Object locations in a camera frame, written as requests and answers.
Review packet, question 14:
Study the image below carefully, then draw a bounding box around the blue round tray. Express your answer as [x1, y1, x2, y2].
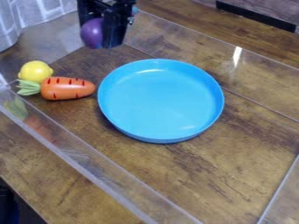
[98, 59, 225, 144]

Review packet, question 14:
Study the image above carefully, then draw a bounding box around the yellow toy lemon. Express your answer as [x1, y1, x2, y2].
[18, 60, 54, 83]

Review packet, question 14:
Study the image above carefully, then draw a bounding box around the purple toy eggplant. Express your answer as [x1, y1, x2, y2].
[81, 17, 103, 49]

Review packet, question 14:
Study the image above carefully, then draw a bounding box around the orange toy carrot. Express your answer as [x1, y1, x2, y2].
[18, 77, 97, 101]

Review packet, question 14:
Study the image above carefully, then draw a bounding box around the grey patterned curtain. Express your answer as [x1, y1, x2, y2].
[0, 0, 78, 52]

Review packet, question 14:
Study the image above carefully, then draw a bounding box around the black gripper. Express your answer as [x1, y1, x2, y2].
[78, 0, 137, 48]

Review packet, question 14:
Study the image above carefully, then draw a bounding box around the dark bar at back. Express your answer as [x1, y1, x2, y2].
[217, 0, 297, 33]

